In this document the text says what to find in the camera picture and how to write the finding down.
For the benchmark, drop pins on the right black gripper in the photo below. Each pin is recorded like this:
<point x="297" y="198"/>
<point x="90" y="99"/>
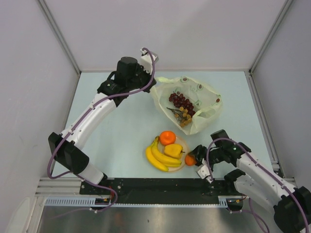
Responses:
<point x="198" y="150"/>

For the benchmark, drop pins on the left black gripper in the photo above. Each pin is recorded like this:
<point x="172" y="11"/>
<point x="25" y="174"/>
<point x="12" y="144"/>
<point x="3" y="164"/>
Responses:
<point x="150" y="81"/>

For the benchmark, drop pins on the green fake fruit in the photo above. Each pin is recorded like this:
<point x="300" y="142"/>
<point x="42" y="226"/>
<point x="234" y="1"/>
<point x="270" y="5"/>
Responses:
<point x="190" y="160"/>

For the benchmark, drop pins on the yellow fake bell pepper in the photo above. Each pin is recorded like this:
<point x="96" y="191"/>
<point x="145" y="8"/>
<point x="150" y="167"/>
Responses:
<point x="174" y="150"/>

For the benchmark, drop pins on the orange fake fruit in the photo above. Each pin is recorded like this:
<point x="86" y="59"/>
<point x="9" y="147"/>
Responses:
<point x="167" y="138"/>

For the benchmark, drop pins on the brown fake grape bunch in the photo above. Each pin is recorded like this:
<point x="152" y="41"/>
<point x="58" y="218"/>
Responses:
<point x="182" y="116"/>

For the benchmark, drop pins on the yellow fake banana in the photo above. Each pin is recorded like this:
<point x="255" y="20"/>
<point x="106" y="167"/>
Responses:
<point x="159" y="160"/>

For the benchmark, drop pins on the cream plate with branch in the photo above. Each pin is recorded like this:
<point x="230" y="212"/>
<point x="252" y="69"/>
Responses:
<point x="185" y="149"/>

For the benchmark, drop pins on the yellow-green plastic bag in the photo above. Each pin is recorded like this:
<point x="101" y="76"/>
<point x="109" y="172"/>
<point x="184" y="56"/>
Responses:
<point x="207" y="101"/>

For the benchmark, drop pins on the red fake grape bunch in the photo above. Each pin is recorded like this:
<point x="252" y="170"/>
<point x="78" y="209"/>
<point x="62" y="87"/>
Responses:
<point x="179" y="100"/>

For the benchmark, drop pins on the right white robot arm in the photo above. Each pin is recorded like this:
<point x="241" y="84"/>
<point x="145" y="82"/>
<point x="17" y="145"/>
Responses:
<point x="289" y="205"/>

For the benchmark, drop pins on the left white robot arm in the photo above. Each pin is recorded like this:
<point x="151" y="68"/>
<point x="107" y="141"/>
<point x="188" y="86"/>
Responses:
<point x="66" y="147"/>

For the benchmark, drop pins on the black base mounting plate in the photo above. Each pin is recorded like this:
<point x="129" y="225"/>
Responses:
<point x="189" y="190"/>

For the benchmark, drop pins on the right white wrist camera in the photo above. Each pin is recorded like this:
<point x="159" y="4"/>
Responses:
<point x="204" y="173"/>

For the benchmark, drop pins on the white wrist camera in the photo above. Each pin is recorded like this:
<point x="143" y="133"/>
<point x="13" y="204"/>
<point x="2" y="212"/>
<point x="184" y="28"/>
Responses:
<point x="146" y="62"/>
<point x="204" y="173"/>

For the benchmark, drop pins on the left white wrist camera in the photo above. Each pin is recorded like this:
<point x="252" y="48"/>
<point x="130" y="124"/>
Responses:
<point x="146" y="62"/>

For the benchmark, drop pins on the white slotted cable duct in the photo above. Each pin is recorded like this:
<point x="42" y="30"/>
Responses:
<point x="101" y="202"/>

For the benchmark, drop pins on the left corner aluminium post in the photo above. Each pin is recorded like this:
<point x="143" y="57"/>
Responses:
<point x="58" y="34"/>

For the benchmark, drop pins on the corner aluminium post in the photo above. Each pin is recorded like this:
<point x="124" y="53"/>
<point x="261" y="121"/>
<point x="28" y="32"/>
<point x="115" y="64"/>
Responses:
<point x="58" y="34"/>
<point x="271" y="34"/>

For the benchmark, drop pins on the right corner aluminium post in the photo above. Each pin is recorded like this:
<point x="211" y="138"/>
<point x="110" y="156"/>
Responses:
<point x="271" y="34"/>

